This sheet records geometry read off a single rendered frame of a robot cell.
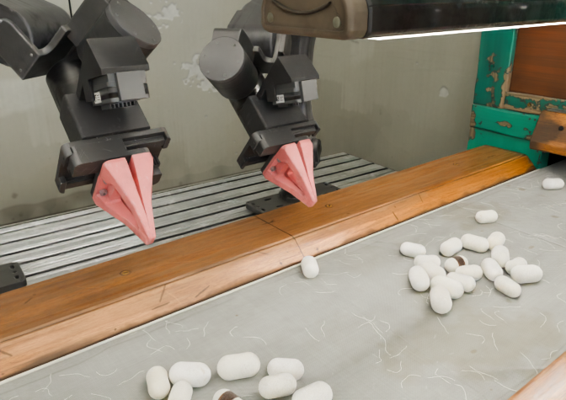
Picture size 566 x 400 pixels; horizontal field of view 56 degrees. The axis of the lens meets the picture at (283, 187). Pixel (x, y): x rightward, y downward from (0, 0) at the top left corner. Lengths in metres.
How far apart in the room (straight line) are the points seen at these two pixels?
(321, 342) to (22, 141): 2.05
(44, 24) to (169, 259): 0.29
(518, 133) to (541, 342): 0.61
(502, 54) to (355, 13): 0.86
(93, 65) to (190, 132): 2.23
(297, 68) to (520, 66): 0.59
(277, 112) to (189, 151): 2.06
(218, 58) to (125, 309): 0.30
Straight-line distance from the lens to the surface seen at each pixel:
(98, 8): 0.55
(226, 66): 0.65
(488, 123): 1.17
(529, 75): 1.13
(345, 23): 0.29
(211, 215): 1.00
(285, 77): 0.63
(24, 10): 0.60
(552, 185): 1.02
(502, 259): 0.71
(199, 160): 2.76
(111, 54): 0.49
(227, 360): 0.49
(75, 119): 0.52
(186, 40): 2.63
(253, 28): 0.75
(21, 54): 0.58
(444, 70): 2.31
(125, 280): 0.62
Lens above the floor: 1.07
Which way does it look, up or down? 21 degrees down
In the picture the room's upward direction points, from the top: straight up
